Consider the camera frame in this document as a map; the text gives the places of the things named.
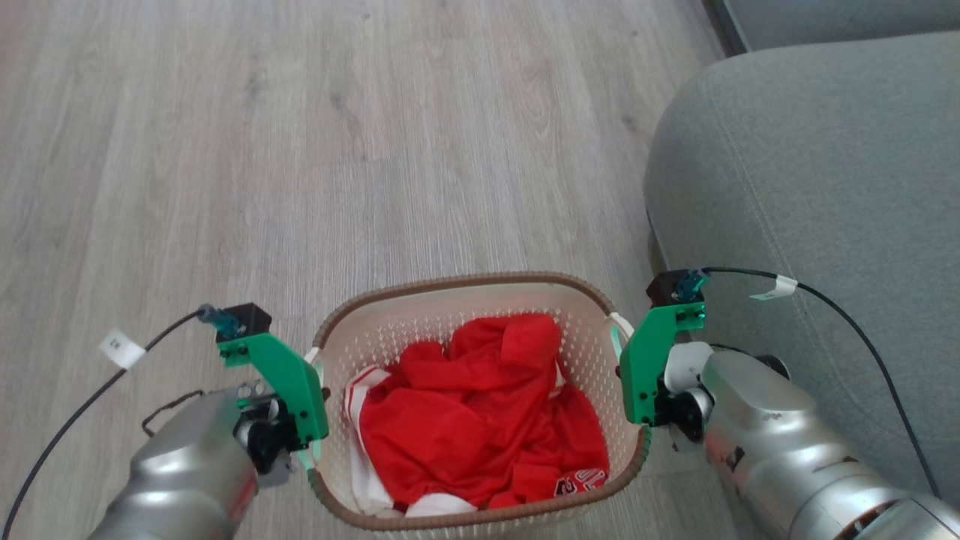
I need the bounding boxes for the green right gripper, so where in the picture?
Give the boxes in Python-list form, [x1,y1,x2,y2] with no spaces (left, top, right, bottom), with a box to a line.
[616,301,710,443]

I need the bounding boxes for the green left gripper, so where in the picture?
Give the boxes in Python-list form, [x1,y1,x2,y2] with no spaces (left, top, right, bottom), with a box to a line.
[217,332,332,472]

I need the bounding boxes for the cream laundry basket brown rim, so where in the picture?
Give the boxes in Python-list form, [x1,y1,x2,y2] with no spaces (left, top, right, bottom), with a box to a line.
[306,271,652,533]

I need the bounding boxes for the red white-trimmed jersey clothing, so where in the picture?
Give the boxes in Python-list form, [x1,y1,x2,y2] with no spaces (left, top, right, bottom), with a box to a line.
[344,313,611,519]

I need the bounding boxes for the grey fabric sofa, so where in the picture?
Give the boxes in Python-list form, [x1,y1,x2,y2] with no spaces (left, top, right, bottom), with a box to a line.
[643,30,960,518]

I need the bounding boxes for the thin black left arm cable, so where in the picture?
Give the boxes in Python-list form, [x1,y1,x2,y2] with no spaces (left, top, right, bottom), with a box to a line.
[142,389,206,438]

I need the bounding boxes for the black right cable white tag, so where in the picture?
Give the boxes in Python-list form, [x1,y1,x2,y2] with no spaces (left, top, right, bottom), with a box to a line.
[699,266,941,497]

